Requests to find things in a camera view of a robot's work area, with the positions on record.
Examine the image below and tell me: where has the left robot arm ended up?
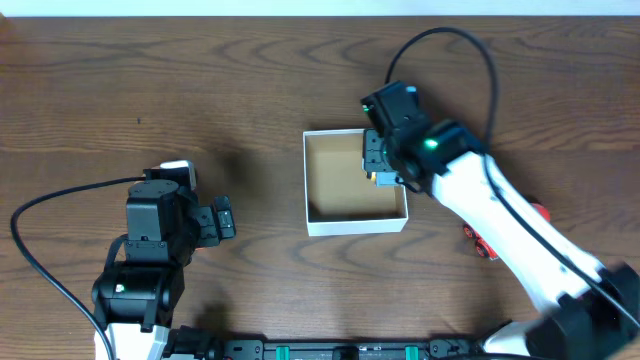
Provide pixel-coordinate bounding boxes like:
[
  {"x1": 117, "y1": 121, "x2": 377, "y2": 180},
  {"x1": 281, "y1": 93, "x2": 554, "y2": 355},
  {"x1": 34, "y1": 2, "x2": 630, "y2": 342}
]
[{"x1": 92, "y1": 179, "x2": 236, "y2": 359}]

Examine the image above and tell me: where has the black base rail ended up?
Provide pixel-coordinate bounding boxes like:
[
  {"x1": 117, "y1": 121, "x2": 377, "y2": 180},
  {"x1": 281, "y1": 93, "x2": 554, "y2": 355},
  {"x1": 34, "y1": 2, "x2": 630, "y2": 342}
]
[{"x1": 164, "y1": 325, "x2": 481, "y2": 360}]

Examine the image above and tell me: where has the red round toy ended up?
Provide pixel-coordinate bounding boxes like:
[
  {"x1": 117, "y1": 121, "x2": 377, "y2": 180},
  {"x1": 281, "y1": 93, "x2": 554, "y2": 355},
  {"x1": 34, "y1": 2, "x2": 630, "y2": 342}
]
[{"x1": 532, "y1": 203, "x2": 551, "y2": 222}]

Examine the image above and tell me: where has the white cardboard box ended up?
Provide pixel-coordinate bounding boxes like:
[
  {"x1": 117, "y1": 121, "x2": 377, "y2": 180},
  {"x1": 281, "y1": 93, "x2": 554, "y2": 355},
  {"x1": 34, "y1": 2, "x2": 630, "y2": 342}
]
[{"x1": 302, "y1": 129, "x2": 409, "y2": 236}]

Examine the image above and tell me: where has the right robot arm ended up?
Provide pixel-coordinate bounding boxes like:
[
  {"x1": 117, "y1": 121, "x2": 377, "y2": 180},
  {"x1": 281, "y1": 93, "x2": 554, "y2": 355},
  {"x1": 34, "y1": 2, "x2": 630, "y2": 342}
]
[{"x1": 361, "y1": 82, "x2": 639, "y2": 359}]

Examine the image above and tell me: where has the black cable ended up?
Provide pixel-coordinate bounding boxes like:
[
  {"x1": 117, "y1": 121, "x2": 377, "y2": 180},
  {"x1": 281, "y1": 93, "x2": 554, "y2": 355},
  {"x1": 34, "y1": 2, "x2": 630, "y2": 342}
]
[
  {"x1": 383, "y1": 26, "x2": 640, "y2": 331},
  {"x1": 10, "y1": 175, "x2": 147, "y2": 360}
]

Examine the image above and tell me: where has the left black cable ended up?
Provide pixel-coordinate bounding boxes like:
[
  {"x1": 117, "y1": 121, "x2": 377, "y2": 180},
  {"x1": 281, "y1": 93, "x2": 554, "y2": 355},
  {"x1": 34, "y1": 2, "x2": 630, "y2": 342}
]
[{"x1": 10, "y1": 175, "x2": 147, "y2": 360}]

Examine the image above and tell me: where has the red toy fire truck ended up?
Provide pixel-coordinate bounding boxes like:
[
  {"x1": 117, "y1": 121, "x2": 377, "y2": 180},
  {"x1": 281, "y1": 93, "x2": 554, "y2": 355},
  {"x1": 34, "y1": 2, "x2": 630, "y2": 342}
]
[{"x1": 462, "y1": 223, "x2": 498, "y2": 261}]

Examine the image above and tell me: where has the yellow grey toy dump truck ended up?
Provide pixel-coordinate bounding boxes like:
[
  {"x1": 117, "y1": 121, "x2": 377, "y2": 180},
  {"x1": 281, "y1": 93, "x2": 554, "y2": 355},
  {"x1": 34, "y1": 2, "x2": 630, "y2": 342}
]
[{"x1": 367, "y1": 171, "x2": 401, "y2": 187}]

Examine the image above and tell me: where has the right black cable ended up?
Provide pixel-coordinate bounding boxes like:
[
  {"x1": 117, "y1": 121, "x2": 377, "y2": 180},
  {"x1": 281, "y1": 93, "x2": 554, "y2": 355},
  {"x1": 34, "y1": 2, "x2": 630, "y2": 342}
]
[{"x1": 383, "y1": 26, "x2": 640, "y2": 331}]

